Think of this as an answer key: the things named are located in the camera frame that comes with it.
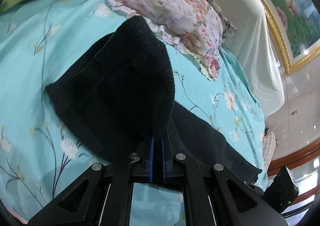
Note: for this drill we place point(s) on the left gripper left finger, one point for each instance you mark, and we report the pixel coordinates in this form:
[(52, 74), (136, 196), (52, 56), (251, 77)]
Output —
[(102, 195)]

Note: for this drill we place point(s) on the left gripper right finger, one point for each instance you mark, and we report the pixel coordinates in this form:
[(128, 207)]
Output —
[(212, 195)]

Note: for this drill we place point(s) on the black knit pants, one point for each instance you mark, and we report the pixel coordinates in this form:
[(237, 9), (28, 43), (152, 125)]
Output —
[(118, 98)]

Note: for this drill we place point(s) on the wooden framed glass door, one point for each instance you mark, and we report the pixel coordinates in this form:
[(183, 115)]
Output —
[(304, 165)]

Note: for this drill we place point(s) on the plaid cloth beside bed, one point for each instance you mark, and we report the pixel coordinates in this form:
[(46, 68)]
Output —
[(269, 143)]

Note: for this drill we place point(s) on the turquoise floral bed sheet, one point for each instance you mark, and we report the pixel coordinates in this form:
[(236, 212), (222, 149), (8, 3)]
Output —
[(40, 40)]

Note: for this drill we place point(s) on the beige striped headboard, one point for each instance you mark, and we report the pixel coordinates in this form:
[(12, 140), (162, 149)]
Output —
[(251, 45)]

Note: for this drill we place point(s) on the gold framed landscape painting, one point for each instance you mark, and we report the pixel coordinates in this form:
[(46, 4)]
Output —
[(295, 28)]

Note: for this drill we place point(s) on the pink floral ruffled pillow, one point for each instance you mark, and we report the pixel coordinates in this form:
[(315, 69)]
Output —
[(193, 27)]

